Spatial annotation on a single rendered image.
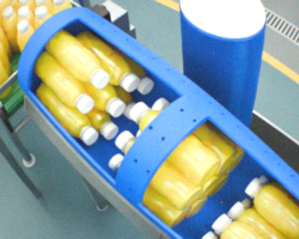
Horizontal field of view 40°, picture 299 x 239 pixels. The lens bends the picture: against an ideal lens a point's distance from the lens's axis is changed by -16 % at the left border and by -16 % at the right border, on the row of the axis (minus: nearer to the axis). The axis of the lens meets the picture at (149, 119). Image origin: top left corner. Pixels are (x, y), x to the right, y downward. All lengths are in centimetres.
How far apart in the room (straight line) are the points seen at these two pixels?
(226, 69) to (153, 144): 57
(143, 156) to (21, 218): 143
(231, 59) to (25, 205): 133
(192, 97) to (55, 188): 140
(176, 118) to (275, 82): 164
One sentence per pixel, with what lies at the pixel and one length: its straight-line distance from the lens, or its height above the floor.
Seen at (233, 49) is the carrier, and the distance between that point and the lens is 131.
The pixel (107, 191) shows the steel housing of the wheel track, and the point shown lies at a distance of 122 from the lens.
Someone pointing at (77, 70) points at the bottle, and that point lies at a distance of 104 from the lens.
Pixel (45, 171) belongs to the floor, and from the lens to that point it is 228.
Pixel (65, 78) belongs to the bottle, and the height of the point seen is 114.
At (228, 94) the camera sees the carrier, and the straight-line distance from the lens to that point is 150.
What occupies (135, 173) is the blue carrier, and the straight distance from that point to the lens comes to 89.
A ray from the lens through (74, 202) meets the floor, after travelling 218.
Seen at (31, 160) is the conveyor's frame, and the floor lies 1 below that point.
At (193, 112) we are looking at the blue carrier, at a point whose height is 123.
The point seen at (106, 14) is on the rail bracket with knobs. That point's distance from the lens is 139.
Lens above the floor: 200
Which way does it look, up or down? 60 degrees down
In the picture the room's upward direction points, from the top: 8 degrees counter-clockwise
